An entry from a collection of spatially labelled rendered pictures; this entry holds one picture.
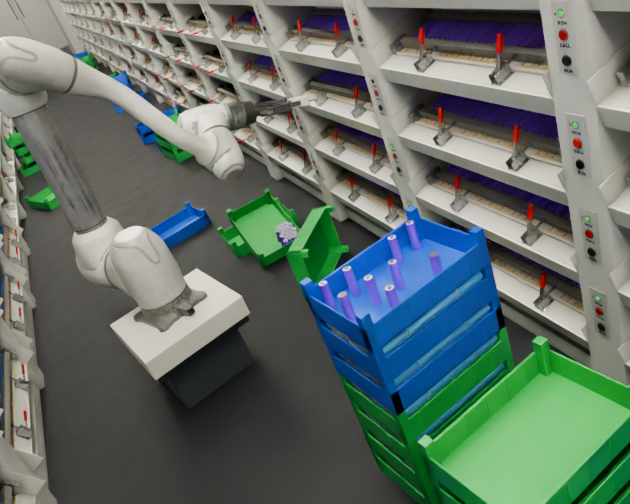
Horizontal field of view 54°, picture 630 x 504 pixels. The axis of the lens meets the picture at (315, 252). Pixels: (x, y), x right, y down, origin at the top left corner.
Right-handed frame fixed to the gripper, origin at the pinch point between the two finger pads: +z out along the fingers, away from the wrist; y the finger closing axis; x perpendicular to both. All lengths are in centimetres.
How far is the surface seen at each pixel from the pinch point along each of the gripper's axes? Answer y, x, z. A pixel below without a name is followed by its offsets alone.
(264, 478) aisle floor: 79, -73, -55
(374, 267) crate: 94, -16, -26
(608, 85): 122, 18, 4
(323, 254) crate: 3, -57, 1
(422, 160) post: 52, -12, 14
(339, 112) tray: 15.4, -2.8, 7.4
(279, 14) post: -18.0, 26.9, 4.5
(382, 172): 30.3, -20.9, 13.1
